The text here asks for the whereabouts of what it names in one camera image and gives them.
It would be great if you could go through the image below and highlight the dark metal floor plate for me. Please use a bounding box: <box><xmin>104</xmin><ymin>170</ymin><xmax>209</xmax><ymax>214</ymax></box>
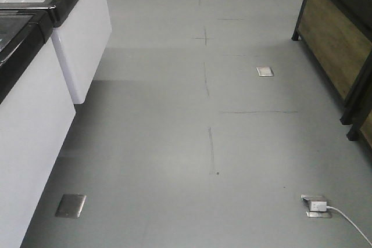
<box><xmin>55</xmin><ymin>194</ymin><xmax>87</xmax><ymax>218</ymax></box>

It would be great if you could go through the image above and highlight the silver floor socket plate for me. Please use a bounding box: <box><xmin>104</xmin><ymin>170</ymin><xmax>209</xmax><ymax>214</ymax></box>
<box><xmin>256</xmin><ymin>66</ymin><xmax>274</xmax><ymax>77</ymax></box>

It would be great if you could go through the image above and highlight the white power cable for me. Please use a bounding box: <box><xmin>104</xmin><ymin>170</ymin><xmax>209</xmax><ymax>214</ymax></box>
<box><xmin>326</xmin><ymin>206</ymin><xmax>372</xmax><ymax>247</ymax></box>

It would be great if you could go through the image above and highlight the open floor socket box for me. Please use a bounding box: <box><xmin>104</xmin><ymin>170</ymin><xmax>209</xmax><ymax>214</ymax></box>
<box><xmin>301</xmin><ymin>194</ymin><xmax>332</xmax><ymax>218</ymax></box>

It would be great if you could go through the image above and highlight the black wooden produce stand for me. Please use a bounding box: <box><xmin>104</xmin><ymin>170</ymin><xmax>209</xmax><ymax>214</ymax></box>
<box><xmin>292</xmin><ymin>0</ymin><xmax>371</xmax><ymax>145</ymax></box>

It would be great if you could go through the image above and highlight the white power adapter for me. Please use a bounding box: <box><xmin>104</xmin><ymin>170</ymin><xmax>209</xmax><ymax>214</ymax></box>
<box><xmin>308</xmin><ymin>200</ymin><xmax>327</xmax><ymax>212</ymax></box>

